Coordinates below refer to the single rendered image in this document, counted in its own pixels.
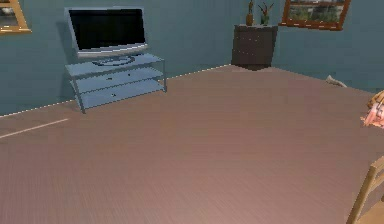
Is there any light wooden chair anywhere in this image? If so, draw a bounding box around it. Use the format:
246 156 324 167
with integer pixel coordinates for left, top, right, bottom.
345 155 384 224

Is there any grey glass television stand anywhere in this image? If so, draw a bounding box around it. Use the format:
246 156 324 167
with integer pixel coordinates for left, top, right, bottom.
64 53 168 114

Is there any dark brown chest of drawers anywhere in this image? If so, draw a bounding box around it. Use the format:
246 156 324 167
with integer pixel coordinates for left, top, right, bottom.
230 23 279 72

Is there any brown vase with plant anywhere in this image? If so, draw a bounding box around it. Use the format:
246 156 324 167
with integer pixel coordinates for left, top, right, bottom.
245 0 255 27

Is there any silver flat television set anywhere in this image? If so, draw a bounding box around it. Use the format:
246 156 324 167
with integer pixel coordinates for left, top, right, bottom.
64 6 149 66

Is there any green vase with red plant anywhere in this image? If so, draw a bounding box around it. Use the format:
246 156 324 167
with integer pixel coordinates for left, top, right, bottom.
257 1 275 27

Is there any pale grey flat object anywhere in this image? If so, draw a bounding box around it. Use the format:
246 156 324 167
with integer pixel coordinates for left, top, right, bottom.
324 75 348 89

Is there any brown framed landscape picture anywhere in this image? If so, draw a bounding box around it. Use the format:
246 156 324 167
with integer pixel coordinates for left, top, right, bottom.
278 0 352 32

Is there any pink and orange cloth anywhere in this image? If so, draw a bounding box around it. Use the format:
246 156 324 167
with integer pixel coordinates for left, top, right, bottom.
360 89 384 129

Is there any light wood framed picture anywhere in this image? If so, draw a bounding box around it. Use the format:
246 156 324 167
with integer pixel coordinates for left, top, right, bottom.
0 0 33 35

